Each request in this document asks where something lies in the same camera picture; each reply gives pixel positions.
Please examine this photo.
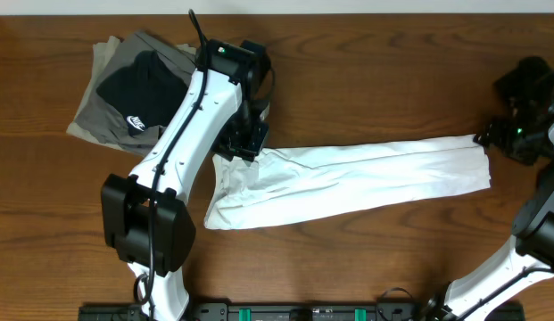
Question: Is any white t-shirt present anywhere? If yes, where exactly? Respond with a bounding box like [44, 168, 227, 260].
[204, 135, 491, 230]

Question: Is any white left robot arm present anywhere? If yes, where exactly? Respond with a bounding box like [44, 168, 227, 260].
[101, 39, 272, 320]

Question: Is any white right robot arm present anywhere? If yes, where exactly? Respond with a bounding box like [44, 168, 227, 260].
[429, 173, 554, 320]

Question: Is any black crumpled garment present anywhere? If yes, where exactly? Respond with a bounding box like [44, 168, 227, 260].
[493, 56, 554, 122]

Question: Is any folded black Nike garment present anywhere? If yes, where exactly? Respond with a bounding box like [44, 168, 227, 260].
[96, 51, 187, 136]

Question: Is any folded grey garment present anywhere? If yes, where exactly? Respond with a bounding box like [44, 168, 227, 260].
[73, 29, 202, 157]

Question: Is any folded beige garment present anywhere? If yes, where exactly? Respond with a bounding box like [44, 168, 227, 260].
[65, 35, 198, 146]

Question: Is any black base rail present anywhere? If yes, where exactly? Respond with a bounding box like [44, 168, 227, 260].
[78, 287, 527, 321]

